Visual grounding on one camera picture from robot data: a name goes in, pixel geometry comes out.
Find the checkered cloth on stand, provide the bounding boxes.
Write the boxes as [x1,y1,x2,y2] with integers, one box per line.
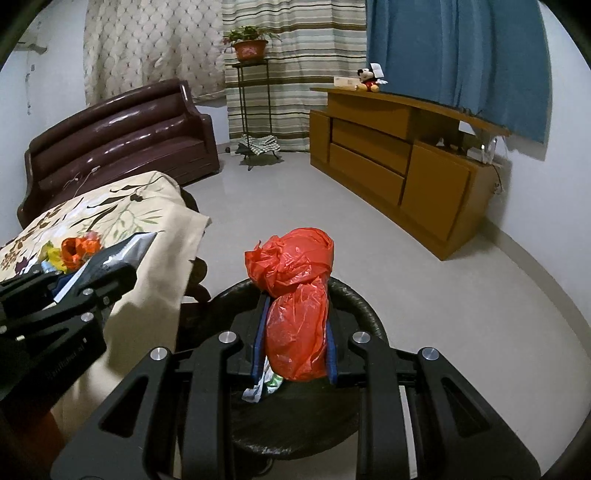
[235,135,280,156]

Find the dark brown leather sofa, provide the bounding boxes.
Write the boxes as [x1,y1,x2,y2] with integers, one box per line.
[17,78,221,226]

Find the dark printed box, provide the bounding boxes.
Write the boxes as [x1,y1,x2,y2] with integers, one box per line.
[54,232,157,303]

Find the black wicker trash bin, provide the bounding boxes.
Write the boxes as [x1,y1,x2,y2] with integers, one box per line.
[177,276,390,461]

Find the black metal plant stand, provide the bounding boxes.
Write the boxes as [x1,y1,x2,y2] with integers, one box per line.
[231,58,281,171]

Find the beige patterned curtain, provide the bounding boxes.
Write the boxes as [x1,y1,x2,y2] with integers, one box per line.
[83,0,225,105]

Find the white router on cabinet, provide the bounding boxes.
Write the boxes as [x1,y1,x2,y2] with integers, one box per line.
[467,137,498,165]

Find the white cable on sofa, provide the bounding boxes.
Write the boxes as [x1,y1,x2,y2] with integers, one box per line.
[62,165,100,197]

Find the blue curtain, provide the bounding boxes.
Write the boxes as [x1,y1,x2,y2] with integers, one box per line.
[366,0,551,143]

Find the Mickey Mouse plush toy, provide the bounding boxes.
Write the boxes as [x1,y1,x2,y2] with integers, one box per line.
[356,67,380,93]

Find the orange plastic bag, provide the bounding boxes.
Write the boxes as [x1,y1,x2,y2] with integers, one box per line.
[61,231,102,272]

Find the small cardboard box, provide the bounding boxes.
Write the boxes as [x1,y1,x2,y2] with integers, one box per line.
[332,76,362,91]

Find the potted plant orange pot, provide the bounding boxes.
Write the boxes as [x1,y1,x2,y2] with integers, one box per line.
[222,25,280,63]

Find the floral beige tablecloth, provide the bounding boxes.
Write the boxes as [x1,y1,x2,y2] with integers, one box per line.
[1,171,211,437]

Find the wooden TV cabinet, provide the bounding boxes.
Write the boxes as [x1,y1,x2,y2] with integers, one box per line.
[310,88,509,260]

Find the red plastic bag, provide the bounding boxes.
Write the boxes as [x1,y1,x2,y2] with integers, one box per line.
[245,228,335,382]

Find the yellow foil wrapper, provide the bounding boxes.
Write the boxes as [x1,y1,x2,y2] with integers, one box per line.
[38,241,67,273]

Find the striped curtain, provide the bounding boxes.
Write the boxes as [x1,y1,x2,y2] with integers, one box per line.
[222,0,368,151]

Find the silver foil wrapper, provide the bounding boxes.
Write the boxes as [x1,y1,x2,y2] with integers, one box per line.
[242,357,283,403]

